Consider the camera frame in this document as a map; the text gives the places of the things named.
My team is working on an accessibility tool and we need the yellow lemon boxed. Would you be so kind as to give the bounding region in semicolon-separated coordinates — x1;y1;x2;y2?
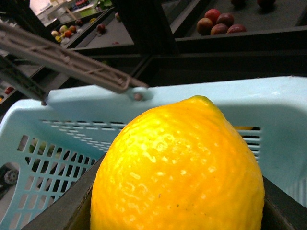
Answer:
90;96;264;230

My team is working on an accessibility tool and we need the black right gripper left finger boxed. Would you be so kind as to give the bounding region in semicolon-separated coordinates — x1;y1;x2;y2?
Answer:
23;158;103;230

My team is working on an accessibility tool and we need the light blue plastic basket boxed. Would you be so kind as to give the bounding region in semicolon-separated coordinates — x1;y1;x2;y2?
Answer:
0;76;307;230

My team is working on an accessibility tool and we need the black fruit display shelf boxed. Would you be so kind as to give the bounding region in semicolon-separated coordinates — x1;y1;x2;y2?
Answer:
0;0;307;115

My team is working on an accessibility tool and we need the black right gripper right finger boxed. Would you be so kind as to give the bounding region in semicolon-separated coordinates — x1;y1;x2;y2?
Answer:
261;177;307;230

